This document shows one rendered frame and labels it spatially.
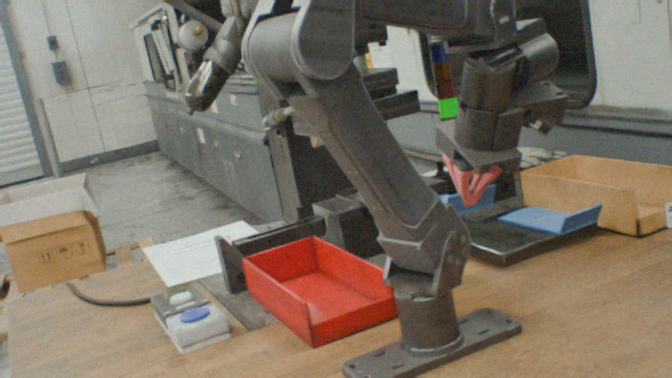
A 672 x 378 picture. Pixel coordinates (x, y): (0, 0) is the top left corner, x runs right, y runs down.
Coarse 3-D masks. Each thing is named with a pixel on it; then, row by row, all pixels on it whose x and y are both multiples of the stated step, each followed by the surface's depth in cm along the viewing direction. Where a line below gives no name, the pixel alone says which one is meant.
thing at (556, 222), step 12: (600, 204) 106; (504, 216) 117; (516, 216) 116; (552, 216) 112; (564, 216) 103; (576, 216) 104; (588, 216) 106; (540, 228) 108; (552, 228) 107; (564, 228) 104; (576, 228) 106
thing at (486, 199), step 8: (472, 192) 95; (488, 192) 96; (448, 200) 94; (456, 200) 95; (480, 200) 96; (488, 200) 97; (456, 208) 96; (464, 208) 96; (472, 208) 97; (480, 208) 97
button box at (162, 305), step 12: (72, 288) 129; (192, 288) 110; (96, 300) 120; (108, 300) 119; (120, 300) 117; (132, 300) 116; (144, 300) 116; (156, 300) 108; (168, 300) 107; (192, 300) 104; (204, 300) 103; (156, 312) 107; (168, 312) 101; (180, 312) 102
